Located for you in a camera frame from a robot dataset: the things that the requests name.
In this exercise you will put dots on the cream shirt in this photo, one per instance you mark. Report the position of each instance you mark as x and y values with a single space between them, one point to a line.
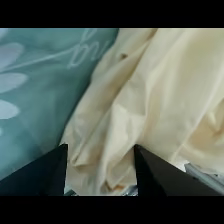
150 100

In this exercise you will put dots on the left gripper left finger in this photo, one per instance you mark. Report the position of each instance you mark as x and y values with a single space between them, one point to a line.
46 176

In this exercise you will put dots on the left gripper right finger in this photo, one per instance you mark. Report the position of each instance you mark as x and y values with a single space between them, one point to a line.
160 180

